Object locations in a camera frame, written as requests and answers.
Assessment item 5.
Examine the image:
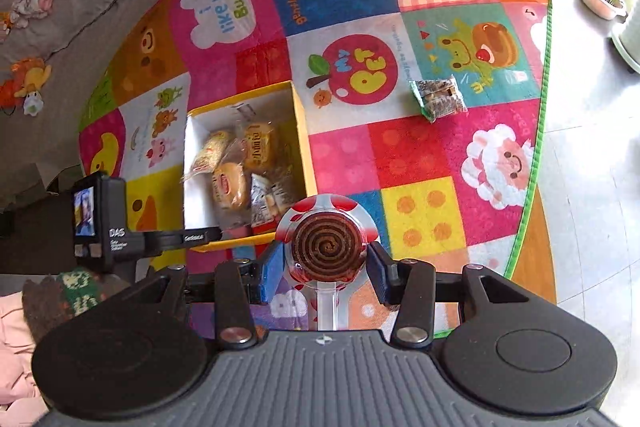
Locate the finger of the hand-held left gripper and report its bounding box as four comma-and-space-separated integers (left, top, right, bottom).
145, 228, 224, 252

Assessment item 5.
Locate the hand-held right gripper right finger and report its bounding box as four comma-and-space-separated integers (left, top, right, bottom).
367, 242, 542, 351

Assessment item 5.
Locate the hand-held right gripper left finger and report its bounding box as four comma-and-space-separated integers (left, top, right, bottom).
150, 241, 286, 351

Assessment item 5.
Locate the yellow cardboard box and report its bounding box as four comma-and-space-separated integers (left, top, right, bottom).
182, 79, 318, 254

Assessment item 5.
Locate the red spotted spiral lollipop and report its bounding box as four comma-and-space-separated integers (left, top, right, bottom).
275, 194, 381, 331

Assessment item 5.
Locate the yellow bread packet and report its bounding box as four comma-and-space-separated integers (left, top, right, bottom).
211, 162, 252, 214
239, 121, 280, 174

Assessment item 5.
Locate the clear biscuit packet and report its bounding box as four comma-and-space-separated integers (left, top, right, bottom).
249, 173, 297, 229

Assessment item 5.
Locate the yellow rice cracker packet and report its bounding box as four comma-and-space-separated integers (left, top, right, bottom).
182, 129, 237, 182

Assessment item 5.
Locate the colourful cartoon play mat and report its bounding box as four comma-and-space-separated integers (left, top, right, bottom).
77, 0, 558, 340

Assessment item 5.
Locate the pink clothing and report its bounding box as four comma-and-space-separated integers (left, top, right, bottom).
0, 294, 51, 408

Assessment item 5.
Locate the orange plush toy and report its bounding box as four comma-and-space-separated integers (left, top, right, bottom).
0, 57, 52, 108

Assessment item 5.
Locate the green snack packet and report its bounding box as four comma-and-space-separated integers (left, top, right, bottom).
409, 76, 469, 124

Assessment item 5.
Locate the pink floral garment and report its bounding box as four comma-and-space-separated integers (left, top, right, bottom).
10, 0, 54, 28

